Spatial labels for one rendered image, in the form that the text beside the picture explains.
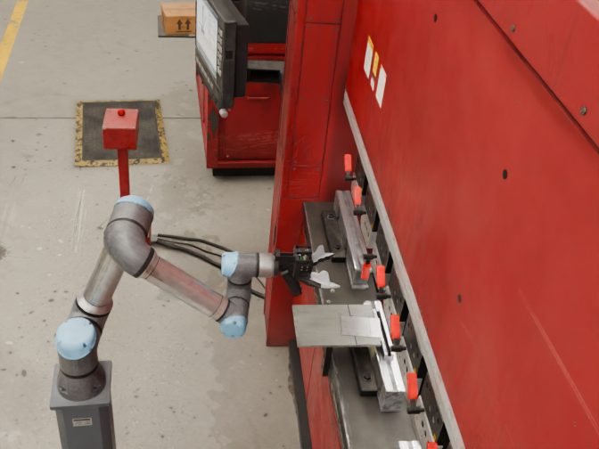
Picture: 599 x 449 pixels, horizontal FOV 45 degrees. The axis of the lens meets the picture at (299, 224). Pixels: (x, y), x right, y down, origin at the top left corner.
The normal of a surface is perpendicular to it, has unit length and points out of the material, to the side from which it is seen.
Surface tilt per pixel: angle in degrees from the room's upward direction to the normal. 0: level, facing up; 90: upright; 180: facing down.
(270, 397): 0
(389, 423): 0
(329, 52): 90
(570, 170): 90
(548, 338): 90
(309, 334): 0
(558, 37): 90
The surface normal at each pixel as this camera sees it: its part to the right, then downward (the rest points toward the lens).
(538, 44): -0.99, -0.01
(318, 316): 0.09, -0.80
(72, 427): 0.16, 0.60
